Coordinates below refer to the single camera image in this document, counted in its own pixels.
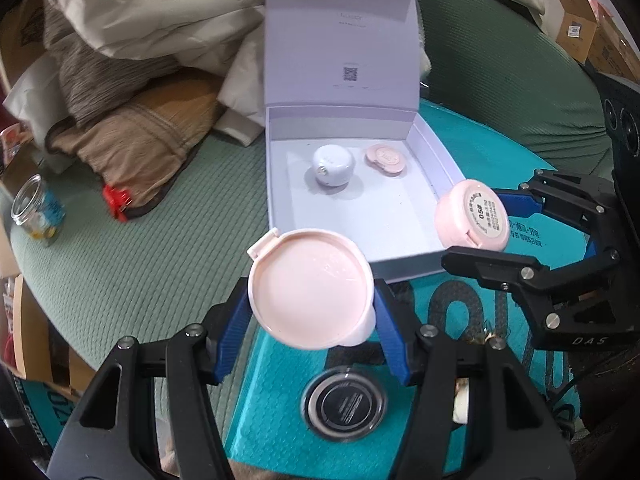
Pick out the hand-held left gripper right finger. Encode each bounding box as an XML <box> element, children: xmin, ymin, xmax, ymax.
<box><xmin>371</xmin><ymin>279</ymin><xmax>577</xmax><ymax>480</ymax></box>

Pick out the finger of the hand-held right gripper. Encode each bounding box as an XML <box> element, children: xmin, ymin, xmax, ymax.
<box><xmin>441</xmin><ymin>245</ymin><xmax>602</xmax><ymax>334</ymax></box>
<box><xmin>492</xmin><ymin>169</ymin><xmax>622</xmax><ymax>262</ymax></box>

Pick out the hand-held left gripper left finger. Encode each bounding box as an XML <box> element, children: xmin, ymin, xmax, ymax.
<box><xmin>47</xmin><ymin>289</ymin><xmax>252</xmax><ymax>480</ymax></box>

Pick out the cream bottle with pink lid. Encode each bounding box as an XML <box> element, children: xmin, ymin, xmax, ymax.
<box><xmin>434</xmin><ymin>180</ymin><xmax>512</xmax><ymax>252</ymax></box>

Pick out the black lid glass jar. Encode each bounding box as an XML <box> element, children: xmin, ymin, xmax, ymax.
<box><xmin>301</xmin><ymin>366</ymin><xmax>390</xmax><ymax>441</ymax></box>

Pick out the black star bear hair clip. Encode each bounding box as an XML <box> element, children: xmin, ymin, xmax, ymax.
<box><xmin>451</xmin><ymin>377</ymin><xmax>472</xmax><ymax>425</ymax></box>

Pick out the white hinged gift box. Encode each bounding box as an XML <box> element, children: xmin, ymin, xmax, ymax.
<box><xmin>262</xmin><ymin>0</ymin><xmax>471</xmax><ymax>282</ymax></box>

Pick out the white dome compact case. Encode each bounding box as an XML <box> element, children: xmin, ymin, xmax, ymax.
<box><xmin>311</xmin><ymin>144</ymin><xmax>356</xmax><ymax>189</ymax></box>

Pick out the teal bubble mailer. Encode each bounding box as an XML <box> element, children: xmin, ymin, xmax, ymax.
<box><xmin>222</xmin><ymin>97</ymin><xmax>601</xmax><ymax>461</ymax></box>

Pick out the green quilted sofa cover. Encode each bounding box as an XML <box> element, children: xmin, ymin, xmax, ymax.
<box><xmin>10</xmin><ymin>0</ymin><xmax>621</xmax><ymax>397</ymax></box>

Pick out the red ribbon bow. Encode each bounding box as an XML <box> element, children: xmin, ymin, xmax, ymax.
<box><xmin>103</xmin><ymin>185</ymin><xmax>134</xmax><ymax>222</ymax></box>

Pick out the cardboard box with label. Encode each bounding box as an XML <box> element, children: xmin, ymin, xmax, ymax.
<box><xmin>552</xmin><ymin>0</ymin><xmax>640</xmax><ymax>81</ymax></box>

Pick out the open cardboard box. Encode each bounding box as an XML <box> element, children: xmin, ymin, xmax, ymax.
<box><xmin>0</xmin><ymin>275</ymin><xmax>97</xmax><ymax>397</ymax></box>

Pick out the brown striped pillow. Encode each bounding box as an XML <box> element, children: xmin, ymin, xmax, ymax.
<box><xmin>45</xmin><ymin>75</ymin><xmax>227</xmax><ymax>221</ymax></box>

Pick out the black bag teal print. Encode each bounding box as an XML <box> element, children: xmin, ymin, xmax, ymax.
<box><xmin>0</xmin><ymin>375</ymin><xmax>67</xmax><ymax>461</ymax></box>

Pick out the glass jar colourful label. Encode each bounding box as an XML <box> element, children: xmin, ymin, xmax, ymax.
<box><xmin>11</xmin><ymin>174</ymin><xmax>67</xmax><ymax>247</ymax></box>

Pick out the grey-brown ribbed pillow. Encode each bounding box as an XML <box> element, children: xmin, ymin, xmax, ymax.
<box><xmin>42</xmin><ymin>5</ymin><xmax>191</xmax><ymax>128</ymax></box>

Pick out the white plastic bag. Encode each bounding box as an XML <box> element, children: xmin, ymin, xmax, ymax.
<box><xmin>2</xmin><ymin>60</ymin><xmax>76</xmax><ymax>132</ymax></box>

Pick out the beige duvet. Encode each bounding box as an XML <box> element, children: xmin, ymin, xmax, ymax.
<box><xmin>30</xmin><ymin>0</ymin><xmax>433</xmax><ymax>147</ymax></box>

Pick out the black cable bundle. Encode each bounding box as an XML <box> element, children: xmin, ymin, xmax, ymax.
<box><xmin>545</xmin><ymin>350</ymin><xmax>640</xmax><ymax>442</ymax></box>

